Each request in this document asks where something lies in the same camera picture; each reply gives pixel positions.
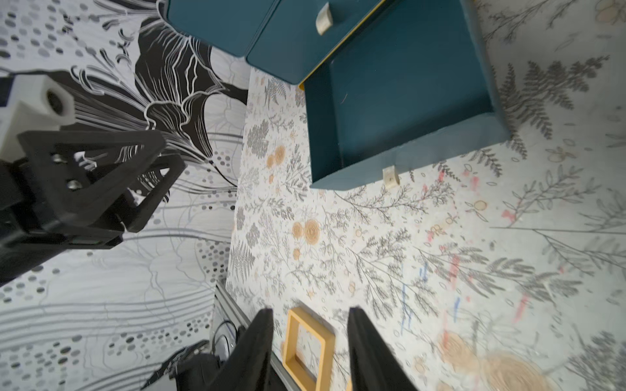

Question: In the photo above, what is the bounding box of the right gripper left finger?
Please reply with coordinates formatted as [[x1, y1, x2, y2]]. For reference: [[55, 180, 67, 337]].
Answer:
[[206, 309, 274, 391]]

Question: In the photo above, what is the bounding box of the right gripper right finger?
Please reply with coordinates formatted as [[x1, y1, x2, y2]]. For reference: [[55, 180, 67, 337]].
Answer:
[[347, 307, 417, 391]]

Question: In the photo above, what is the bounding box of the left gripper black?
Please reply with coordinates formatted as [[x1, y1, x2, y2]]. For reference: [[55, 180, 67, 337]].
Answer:
[[1, 130, 186, 244]]

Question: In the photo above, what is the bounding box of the yellow brooch box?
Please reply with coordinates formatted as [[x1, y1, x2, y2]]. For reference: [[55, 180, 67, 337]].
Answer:
[[282, 307, 335, 391]]

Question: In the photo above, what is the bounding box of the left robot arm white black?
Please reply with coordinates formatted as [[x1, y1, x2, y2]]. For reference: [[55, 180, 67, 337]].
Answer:
[[1, 130, 186, 284]]

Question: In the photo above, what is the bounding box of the aluminium rail frame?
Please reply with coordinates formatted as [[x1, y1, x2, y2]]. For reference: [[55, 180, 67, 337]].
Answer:
[[210, 280, 299, 391]]

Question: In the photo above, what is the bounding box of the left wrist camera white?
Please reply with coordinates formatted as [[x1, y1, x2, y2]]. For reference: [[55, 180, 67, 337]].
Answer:
[[1, 75, 76, 162]]

